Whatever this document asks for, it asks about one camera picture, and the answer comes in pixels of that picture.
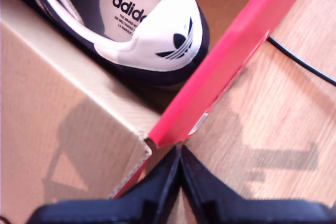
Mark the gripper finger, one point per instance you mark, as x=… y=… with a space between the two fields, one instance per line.
x=157 y=182
x=204 y=182

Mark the red Nike shoebox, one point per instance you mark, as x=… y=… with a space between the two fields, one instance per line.
x=78 y=116

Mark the blue suede adidas shoe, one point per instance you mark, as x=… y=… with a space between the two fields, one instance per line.
x=157 y=43

